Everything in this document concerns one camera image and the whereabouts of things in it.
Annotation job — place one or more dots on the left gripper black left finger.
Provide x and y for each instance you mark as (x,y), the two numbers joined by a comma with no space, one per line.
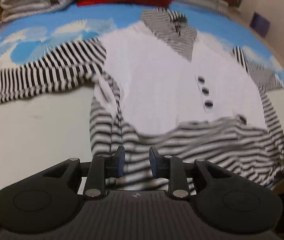
(101,168)

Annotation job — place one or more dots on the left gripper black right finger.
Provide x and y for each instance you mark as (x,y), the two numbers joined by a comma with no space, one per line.
(172,169)

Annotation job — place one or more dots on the black white striped sweater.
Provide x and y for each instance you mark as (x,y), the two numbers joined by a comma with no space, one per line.
(161,83)

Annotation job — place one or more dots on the blue white patterned bedsheet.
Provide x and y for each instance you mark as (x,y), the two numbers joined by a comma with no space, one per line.
(50,127)

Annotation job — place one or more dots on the purple square wall object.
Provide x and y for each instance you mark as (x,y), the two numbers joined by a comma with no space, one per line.
(259,24)

